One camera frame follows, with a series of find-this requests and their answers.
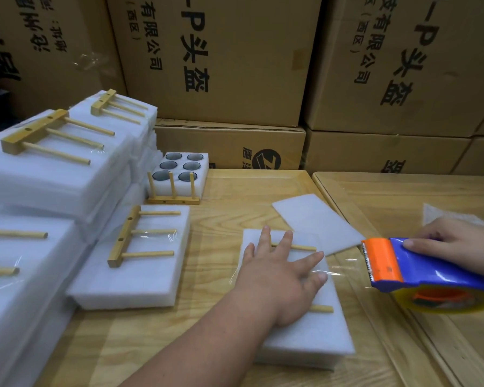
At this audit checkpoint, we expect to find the person's left hand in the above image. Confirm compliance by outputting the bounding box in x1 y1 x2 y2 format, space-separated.
230 225 328 329

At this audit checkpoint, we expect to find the person's right hand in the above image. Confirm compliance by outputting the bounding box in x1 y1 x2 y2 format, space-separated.
402 217 484 277

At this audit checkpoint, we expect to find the orange and blue tape dispenser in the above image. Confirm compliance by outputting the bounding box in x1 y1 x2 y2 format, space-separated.
360 236 484 313

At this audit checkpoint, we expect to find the pile of white foam sheets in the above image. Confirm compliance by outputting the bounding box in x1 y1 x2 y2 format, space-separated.
272 193 366 256

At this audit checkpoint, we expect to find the stack of white foam trays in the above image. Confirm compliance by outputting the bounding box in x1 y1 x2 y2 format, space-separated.
149 151 210 198

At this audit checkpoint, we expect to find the row of wooden peg racks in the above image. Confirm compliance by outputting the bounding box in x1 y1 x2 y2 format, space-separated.
147 170 202 206

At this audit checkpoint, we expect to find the person's left forearm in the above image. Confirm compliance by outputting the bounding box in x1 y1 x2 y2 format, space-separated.
121 294 275 387

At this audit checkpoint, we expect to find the clear plastic wrap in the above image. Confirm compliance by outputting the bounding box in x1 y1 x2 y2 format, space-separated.
422 203 484 232

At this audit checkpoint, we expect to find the stack of brown cardboard boxes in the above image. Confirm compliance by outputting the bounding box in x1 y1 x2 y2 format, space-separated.
0 0 484 176

